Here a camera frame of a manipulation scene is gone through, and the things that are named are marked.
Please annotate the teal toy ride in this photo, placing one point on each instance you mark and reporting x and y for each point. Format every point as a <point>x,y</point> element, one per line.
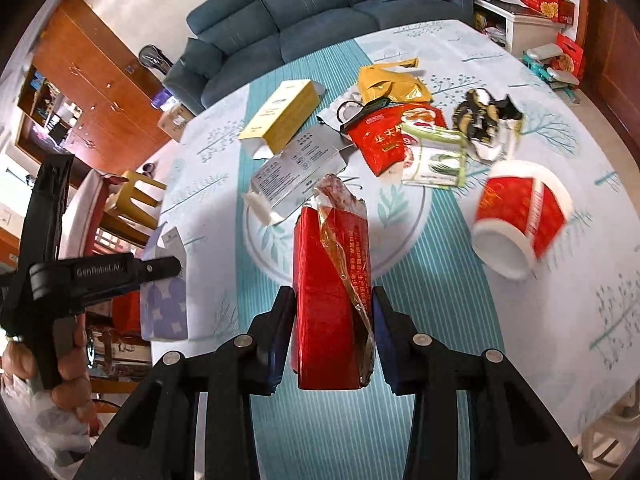
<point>545,52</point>

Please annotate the red gift bag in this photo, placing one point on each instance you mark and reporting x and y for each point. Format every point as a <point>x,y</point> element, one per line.
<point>570,55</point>

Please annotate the red orange bag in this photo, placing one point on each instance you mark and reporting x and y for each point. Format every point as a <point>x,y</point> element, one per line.
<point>127,310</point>

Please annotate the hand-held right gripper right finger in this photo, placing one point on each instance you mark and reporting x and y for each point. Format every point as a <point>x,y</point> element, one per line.
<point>387,340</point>

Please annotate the printed teal white tablecloth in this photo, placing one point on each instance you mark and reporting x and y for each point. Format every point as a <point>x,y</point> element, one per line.
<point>450,310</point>

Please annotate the round wooden dining table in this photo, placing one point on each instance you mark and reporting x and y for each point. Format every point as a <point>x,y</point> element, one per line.
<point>82,210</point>

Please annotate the yellow carton box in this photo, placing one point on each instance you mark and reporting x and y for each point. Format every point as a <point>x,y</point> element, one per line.
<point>282,115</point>

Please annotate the yellow plastic stool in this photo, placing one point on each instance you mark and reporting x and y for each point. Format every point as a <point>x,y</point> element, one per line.
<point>135,190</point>

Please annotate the blue tissue pack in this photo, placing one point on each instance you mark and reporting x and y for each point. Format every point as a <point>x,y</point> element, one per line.
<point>161,99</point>

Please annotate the wooden cabinet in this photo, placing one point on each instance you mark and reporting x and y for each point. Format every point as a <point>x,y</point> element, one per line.
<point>115,90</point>

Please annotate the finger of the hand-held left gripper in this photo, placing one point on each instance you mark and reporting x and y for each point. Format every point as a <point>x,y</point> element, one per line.
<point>160,267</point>

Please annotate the white plastic bag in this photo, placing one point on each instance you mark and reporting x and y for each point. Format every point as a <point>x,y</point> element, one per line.
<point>40,425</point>

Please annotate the lilac patterned white carton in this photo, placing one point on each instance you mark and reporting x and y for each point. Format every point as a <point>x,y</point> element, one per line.
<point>165,305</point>

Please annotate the red carton box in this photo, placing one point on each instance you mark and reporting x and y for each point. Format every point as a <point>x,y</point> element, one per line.
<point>320,310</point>

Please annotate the cardboard box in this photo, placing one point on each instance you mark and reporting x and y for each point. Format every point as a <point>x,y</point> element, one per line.
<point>175,122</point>

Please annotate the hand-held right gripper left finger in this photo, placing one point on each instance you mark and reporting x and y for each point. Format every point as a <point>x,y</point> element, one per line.
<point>277,340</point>

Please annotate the yellow foil packet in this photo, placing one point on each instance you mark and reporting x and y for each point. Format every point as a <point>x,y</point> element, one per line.
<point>385,82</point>

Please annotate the brown wooden door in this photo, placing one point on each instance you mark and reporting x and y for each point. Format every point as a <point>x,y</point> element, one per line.
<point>610,60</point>

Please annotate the black standing fan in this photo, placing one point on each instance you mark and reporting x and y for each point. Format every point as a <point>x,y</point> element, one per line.
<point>155,57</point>

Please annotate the white coconut print packet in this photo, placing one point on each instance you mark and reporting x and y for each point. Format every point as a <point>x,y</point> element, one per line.
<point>330,115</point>

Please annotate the grey white carton box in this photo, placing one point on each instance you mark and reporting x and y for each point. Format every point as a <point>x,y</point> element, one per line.
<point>300,165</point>

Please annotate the green white snack packet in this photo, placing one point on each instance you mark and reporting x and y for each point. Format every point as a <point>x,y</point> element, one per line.
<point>435,160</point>

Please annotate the dark blue sofa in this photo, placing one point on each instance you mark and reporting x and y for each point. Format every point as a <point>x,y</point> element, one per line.
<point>320,15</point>

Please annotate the person's left hand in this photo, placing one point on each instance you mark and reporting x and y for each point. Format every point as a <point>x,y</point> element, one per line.
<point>75,385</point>

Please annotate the red gift box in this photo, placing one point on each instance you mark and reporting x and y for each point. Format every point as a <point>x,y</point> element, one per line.
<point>545,2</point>

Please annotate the red white paper cup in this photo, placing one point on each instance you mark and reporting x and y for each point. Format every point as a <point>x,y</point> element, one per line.
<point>520,205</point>

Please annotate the white side cabinet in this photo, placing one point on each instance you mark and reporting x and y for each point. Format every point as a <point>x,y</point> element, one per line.
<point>530,27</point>

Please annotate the black gold wrapper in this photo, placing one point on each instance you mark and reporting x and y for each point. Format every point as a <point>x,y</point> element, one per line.
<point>475,115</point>

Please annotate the red snack packet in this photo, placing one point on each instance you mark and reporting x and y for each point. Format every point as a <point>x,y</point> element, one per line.
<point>385,140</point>

